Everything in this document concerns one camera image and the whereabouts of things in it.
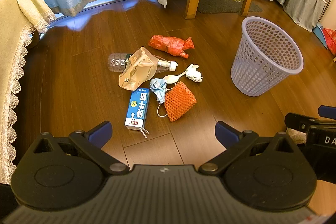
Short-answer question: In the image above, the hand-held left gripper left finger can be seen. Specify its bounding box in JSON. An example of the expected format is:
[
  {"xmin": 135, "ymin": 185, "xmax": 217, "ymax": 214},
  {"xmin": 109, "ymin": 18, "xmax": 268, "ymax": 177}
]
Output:
[{"xmin": 33, "ymin": 120, "xmax": 130, "ymax": 176}]

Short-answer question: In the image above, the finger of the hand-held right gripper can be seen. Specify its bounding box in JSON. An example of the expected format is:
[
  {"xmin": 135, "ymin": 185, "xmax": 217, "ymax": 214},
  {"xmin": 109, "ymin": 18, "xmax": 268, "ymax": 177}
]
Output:
[
  {"xmin": 285, "ymin": 112, "xmax": 324, "ymax": 133},
  {"xmin": 318, "ymin": 105, "xmax": 336, "ymax": 119}
]

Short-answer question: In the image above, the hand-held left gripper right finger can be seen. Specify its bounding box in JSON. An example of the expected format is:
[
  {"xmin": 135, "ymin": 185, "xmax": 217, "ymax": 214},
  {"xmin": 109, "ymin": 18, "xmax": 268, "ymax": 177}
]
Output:
[{"xmin": 198, "ymin": 121, "xmax": 300, "ymax": 176}]

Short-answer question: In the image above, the blue milk carton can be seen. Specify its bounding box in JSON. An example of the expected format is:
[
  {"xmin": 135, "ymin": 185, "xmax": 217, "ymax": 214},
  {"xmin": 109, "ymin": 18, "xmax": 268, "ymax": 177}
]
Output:
[{"xmin": 124, "ymin": 88, "xmax": 150, "ymax": 138}]

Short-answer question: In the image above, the orange foam fruit net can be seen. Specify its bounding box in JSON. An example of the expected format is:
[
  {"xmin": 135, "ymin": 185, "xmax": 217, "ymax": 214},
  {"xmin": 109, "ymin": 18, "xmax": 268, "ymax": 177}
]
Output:
[{"xmin": 164, "ymin": 81, "xmax": 197, "ymax": 122}]

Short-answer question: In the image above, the lavender plastic mesh basket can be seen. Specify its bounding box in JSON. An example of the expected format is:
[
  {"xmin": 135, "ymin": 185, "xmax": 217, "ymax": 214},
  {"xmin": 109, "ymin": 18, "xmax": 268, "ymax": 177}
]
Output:
[{"xmin": 230, "ymin": 16, "xmax": 304, "ymax": 97}]

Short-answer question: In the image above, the clear plastic bottle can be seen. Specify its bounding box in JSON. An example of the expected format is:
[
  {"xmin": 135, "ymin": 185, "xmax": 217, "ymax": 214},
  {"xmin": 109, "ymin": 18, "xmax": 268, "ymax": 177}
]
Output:
[{"xmin": 108, "ymin": 53, "xmax": 179, "ymax": 73}]

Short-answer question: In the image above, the blue face mask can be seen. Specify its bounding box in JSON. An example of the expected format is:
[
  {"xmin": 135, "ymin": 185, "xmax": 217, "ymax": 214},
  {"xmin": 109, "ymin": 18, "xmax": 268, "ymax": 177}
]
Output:
[{"xmin": 150, "ymin": 78, "xmax": 175, "ymax": 117}]

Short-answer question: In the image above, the beige paper pouch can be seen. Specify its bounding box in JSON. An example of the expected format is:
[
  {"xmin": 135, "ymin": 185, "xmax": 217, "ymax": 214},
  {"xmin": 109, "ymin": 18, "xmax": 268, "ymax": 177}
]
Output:
[{"xmin": 119, "ymin": 47, "xmax": 160, "ymax": 90}]

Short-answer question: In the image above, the white plastic spoon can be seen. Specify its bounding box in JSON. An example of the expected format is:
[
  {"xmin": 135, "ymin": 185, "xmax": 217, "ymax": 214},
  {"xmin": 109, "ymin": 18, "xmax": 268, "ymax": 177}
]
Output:
[{"xmin": 163, "ymin": 70, "xmax": 188, "ymax": 83}]

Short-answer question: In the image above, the grey plush slipper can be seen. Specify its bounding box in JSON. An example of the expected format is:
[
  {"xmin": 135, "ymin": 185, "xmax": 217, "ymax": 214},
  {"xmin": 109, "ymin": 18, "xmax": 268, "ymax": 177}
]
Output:
[{"xmin": 286, "ymin": 128, "xmax": 307, "ymax": 144}]

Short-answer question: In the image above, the crumpled white tissue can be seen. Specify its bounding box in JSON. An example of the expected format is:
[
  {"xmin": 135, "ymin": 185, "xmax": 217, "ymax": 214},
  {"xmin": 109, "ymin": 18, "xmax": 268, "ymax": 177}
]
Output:
[{"xmin": 185, "ymin": 64, "xmax": 204, "ymax": 83}]

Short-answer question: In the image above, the red broom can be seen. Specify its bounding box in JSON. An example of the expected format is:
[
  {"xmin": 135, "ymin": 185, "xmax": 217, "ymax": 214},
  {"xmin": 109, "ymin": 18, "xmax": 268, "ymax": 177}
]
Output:
[{"xmin": 322, "ymin": 28, "xmax": 336, "ymax": 55}]

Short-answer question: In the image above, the blue dustpan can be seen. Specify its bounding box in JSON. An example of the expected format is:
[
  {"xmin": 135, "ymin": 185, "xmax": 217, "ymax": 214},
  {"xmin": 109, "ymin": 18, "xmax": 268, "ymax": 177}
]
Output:
[{"xmin": 314, "ymin": 25, "xmax": 328, "ymax": 50}]

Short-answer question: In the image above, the red plastic bag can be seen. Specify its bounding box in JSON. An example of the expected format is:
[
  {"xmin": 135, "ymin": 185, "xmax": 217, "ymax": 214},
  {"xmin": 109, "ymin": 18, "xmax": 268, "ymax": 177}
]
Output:
[{"xmin": 148, "ymin": 34, "xmax": 195, "ymax": 59}]

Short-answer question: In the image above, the cream lace-edged cloth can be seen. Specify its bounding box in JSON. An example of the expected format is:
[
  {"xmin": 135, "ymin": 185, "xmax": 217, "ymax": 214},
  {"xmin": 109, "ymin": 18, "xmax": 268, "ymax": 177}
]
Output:
[{"xmin": 0, "ymin": 0, "xmax": 57, "ymax": 185}]

